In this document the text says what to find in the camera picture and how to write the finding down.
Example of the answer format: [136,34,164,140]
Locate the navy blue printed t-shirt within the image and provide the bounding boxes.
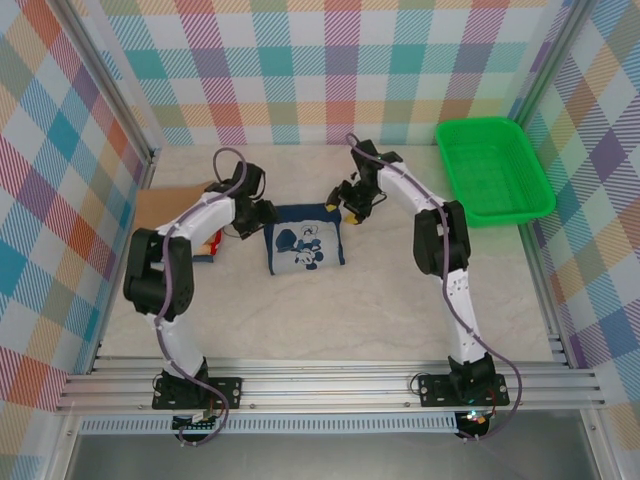
[263,202,348,276]

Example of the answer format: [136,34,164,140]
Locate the beige red blue-trimmed t-shirt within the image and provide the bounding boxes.
[192,230,225,265]

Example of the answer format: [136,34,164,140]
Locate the brown cardboard piece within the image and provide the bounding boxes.
[134,180,211,236]

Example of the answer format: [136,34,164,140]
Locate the green plastic basket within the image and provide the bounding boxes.
[434,116,557,230]

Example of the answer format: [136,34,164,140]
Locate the small controller board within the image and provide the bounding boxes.
[172,409,221,434]
[457,409,494,437]

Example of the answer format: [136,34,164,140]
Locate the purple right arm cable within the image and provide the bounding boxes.
[345,132,524,444]

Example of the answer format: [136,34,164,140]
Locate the aluminium rail frame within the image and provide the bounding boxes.
[54,354,606,416]

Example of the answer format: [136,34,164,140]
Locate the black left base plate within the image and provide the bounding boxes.
[152,375,245,411]

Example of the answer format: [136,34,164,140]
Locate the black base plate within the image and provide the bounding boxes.
[152,375,245,411]
[417,374,510,409]

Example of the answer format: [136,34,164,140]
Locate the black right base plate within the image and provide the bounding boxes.
[417,374,510,409]

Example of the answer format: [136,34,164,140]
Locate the aluminium corner post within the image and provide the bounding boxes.
[514,0,596,126]
[62,0,161,166]

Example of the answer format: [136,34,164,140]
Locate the white slotted cable duct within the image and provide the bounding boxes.
[79,412,459,435]

